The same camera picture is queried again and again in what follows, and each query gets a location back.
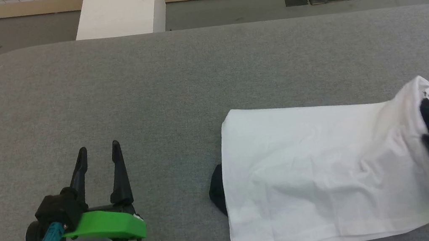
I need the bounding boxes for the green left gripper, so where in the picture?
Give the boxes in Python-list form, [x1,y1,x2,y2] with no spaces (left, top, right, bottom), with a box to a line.
[49,137,149,241]

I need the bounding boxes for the white rectangular pillar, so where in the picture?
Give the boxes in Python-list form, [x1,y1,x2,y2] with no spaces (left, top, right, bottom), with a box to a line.
[70,0,171,45]

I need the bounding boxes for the black and white shirt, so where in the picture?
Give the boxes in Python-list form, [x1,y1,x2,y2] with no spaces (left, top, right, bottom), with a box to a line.
[196,74,429,241]

